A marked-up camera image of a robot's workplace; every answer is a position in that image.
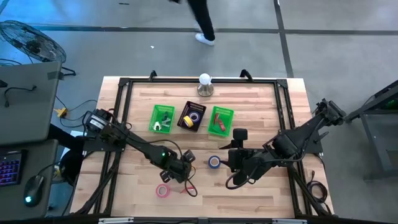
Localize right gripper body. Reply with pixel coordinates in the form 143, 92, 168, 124
228, 128, 252, 186

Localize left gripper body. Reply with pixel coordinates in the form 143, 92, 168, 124
160, 150, 197, 184

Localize blue tape roll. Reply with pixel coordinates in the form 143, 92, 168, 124
208, 155, 222, 170

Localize pink tape roll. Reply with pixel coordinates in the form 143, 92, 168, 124
155, 183, 172, 199

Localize yellow tape roll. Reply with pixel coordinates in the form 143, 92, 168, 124
182, 114, 195, 128

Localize gray tape patch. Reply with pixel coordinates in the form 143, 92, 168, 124
47, 70, 65, 80

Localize green basket for staplers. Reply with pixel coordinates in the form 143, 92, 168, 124
207, 106, 235, 138

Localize black plastic basket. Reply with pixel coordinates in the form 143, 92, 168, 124
176, 100, 207, 133

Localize white bulb brass lamp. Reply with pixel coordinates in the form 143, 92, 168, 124
197, 73, 215, 98

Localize green basket for staple removers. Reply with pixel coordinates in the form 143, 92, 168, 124
148, 104, 176, 134

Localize black round stool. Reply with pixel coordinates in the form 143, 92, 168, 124
58, 148, 84, 187

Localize white paper sheet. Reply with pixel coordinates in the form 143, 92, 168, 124
62, 129, 85, 159

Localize person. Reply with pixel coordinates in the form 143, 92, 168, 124
169, 0, 216, 47

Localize dark metal cart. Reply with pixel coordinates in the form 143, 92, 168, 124
342, 79, 398, 181

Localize black computer mouse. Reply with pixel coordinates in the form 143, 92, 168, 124
23, 174, 47, 208

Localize gray side table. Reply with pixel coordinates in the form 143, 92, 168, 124
0, 60, 62, 146

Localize dark gray computer desk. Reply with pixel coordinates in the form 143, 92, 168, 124
0, 139, 59, 222

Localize backlit black keyboard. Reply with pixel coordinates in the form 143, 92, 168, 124
0, 149, 24, 187

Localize black floor fan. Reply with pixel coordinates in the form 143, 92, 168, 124
0, 20, 67, 64

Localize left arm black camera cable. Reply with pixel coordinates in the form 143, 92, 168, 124
184, 164, 199, 198

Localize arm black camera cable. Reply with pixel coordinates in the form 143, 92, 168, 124
184, 164, 199, 198
224, 169, 259, 190

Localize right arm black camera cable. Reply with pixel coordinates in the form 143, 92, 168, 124
224, 169, 259, 190

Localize coiled black cable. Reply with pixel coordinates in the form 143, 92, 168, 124
306, 169, 329, 205

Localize silver metal bracket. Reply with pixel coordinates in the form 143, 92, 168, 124
272, 218, 308, 224
98, 217, 135, 224

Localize black aluminium table frame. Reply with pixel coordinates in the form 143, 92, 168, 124
74, 68, 335, 217

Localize black floor cables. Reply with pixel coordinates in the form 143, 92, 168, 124
55, 95, 102, 128

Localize black cable on side table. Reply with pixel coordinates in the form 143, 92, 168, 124
3, 85, 37, 108

